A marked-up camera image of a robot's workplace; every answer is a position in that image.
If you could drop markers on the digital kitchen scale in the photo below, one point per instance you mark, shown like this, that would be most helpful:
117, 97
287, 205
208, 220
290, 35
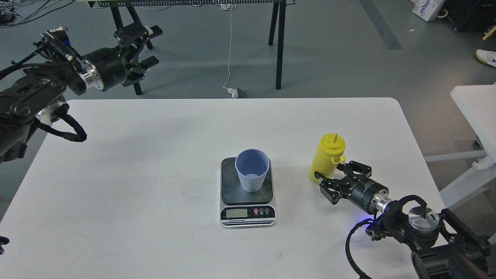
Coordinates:
242, 209

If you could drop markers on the yellow squeeze bottle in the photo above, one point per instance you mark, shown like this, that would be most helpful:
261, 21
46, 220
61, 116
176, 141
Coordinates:
329, 153

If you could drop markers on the white sneaker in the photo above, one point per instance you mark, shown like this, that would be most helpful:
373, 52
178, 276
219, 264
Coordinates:
486, 57

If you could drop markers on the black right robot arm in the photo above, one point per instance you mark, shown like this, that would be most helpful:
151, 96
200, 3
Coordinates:
442, 247

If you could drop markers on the blue plastic cup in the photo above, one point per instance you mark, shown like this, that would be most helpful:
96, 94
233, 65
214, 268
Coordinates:
252, 167

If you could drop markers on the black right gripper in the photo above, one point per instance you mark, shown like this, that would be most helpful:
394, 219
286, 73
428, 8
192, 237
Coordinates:
362, 193

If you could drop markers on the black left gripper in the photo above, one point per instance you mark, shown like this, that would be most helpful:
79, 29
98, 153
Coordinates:
104, 69

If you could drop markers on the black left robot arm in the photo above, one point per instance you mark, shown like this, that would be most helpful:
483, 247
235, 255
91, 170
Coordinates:
36, 101

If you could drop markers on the white cardboard box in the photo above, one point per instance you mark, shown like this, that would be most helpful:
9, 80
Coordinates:
429, 10

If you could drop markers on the white side table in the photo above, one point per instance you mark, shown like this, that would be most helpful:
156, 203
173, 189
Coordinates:
478, 105

